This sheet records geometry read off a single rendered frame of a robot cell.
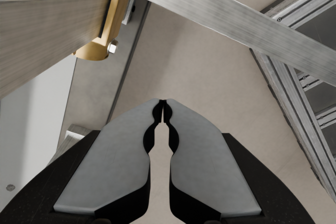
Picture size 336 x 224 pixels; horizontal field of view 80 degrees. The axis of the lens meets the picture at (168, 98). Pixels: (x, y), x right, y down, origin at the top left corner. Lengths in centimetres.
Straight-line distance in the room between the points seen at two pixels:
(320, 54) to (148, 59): 90
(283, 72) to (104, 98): 77
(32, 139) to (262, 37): 55
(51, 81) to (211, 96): 87
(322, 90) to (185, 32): 67
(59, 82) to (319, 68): 45
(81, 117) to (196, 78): 80
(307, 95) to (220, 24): 94
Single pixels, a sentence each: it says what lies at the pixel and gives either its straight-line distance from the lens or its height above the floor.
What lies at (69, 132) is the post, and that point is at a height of 72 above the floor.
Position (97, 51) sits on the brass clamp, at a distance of 21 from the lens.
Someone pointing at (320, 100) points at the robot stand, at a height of 21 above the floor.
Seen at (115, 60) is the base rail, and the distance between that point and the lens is 34.
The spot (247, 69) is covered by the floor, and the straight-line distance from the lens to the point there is 116.
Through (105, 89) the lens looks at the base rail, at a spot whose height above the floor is 70.
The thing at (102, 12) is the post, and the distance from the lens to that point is 18.
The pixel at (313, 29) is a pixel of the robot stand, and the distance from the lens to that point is 100.
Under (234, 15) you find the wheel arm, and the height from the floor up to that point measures 83.
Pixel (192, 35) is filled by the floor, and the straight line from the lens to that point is 104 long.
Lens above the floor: 102
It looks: 62 degrees down
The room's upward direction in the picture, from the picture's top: 179 degrees clockwise
